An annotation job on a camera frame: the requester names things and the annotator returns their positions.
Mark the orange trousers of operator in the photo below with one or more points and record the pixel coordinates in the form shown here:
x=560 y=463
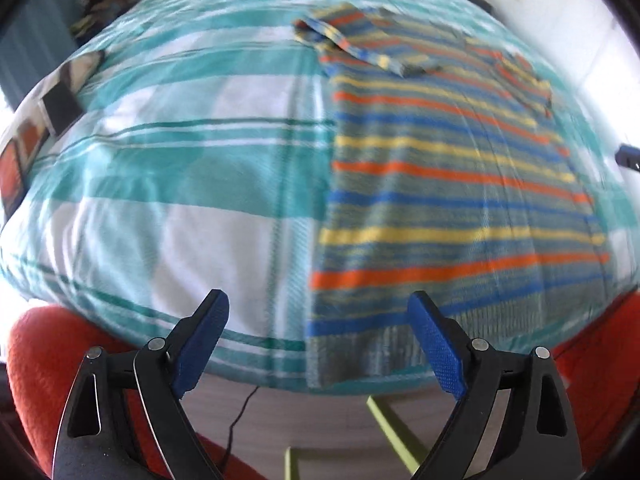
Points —
x=600 y=366

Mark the striped knit sweater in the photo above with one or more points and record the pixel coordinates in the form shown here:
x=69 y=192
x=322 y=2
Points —
x=449 y=175

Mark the teal white checked bedspread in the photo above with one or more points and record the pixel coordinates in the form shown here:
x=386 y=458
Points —
x=203 y=161

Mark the patterned beige cushion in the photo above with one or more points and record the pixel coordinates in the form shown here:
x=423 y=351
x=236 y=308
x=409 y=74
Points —
x=28 y=131

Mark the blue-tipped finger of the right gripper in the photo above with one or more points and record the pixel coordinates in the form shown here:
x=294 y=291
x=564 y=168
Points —
x=628 y=156

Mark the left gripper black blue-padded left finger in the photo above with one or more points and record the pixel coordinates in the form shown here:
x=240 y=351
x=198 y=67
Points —
x=96 y=438

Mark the teal curtain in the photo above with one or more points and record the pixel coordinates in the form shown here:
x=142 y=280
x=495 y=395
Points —
x=36 y=40

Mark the black smartphone dark screen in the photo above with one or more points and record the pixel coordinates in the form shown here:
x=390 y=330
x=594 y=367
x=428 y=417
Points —
x=60 y=109

